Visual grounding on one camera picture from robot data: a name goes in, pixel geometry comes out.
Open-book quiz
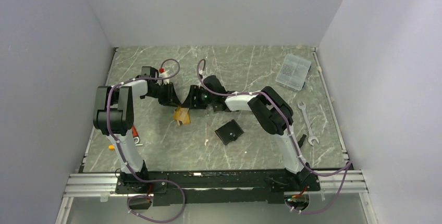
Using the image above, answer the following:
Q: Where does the black leather card holder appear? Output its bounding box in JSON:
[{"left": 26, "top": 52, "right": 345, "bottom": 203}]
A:
[{"left": 215, "top": 119, "right": 244, "bottom": 145}]

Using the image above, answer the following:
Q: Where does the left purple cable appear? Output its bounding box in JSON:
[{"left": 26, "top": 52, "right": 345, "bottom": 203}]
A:
[{"left": 105, "top": 58, "right": 188, "bottom": 224}]

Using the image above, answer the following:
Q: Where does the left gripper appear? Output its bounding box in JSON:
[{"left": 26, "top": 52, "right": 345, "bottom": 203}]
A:
[{"left": 148, "top": 81, "right": 182, "bottom": 107}]

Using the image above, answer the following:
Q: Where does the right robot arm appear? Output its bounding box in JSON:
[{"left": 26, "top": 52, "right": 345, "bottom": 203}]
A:
[{"left": 181, "top": 76, "right": 311, "bottom": 190}]

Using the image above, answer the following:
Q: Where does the silver wrench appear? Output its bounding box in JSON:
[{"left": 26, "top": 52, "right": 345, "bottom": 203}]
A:
[{"left": 297, "top": 102, "right": 319, "bottom": 146}]

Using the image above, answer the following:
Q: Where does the black yellow screwdriver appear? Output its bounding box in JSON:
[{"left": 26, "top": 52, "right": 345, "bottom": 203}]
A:
[{"left": 297, "top": 134, "right": 307, "bottom": 148}]

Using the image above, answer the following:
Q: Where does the aluminium frame rail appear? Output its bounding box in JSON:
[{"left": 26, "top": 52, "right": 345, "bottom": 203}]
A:
[{"left": 64, "top": 170, "right": 369, "bottom": 197}]

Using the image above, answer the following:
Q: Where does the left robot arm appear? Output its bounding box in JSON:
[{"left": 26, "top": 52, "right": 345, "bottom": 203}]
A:
[{"left": 93, "top": 66, "right": 180, "bottom": 193}]

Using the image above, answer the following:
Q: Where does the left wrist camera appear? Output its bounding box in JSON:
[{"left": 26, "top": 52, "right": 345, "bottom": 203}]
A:
[{"left": 158, "top": 68, "right": 173, "bottom": 85}]

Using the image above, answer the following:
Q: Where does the gold card stack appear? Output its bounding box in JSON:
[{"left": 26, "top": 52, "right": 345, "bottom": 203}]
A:
[{"left": 173, "top": 106, "right": 191, "bottom": 126}]

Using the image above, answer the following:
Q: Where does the black card stack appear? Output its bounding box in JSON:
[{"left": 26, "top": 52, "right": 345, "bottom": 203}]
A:
[{"left": 206, "top": 91, "right": 233, "bottom": 112}]

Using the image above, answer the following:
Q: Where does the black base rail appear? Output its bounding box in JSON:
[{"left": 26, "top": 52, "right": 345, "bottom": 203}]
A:
[{"left": 115, "top": 169, "right": 321, "bottom": 206}]

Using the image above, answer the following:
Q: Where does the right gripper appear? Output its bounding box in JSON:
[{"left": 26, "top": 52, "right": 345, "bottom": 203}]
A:
[{"left": 181, "top": 85, "right": 216, "bottom": 110}]

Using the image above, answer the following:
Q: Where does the clear plastic screw box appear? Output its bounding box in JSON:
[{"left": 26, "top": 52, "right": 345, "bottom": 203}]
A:
[{"left": 275, "top": 54, "right": 312, "bottom": 91}]

